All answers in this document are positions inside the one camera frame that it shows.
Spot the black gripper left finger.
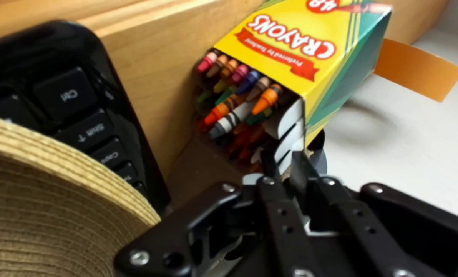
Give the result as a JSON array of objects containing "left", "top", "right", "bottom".
[{"left": 256, "top": 150, "right": 316, "bottom": 277}]

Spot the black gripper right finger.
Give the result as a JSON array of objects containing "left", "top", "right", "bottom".
[{"left": 290, "top": 152, "right": 434, "bottom": 277}]

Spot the yellow green crayon box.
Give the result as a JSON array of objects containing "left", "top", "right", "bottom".
[{"left": 195, "top": 0, "right": 391, "bottom": 163}]

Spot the orange paper tab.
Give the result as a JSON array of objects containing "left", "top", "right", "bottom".
[{"left": 374, "top": 38, "right": 458, "bottom": 101}]

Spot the woven straw hat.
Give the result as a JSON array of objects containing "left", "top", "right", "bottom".
[{"left": 0, "top": 120, "right": 159, "bottom": 277}]

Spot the black keyboard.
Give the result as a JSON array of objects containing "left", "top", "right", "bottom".
[{"left": 0, "top": 20, "right": 170, "bottom": 212}]

